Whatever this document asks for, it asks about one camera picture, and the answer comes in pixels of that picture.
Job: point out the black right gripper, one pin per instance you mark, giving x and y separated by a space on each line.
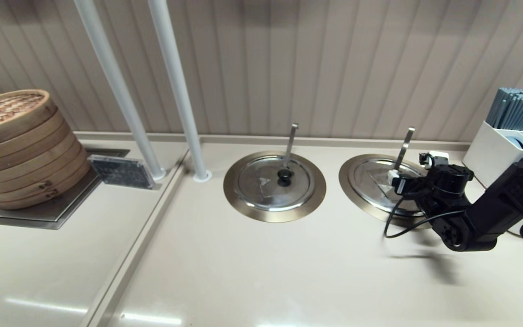
443 186

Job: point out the folding steel pot lid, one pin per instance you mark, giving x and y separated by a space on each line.
370 181

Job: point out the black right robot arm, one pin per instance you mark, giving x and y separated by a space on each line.
506 200

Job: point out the white utensil holder box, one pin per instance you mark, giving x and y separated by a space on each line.
484 159

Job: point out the grey chopsticks bundle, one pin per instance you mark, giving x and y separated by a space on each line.
520 109

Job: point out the white slanted pole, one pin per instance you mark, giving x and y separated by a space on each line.
177 81
116 81

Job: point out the recessed steel tray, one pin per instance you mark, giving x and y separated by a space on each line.
52 215

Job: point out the tall bamboo steamer stack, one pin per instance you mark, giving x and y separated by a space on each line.
21 154

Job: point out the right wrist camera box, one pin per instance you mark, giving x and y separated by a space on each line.
436 156

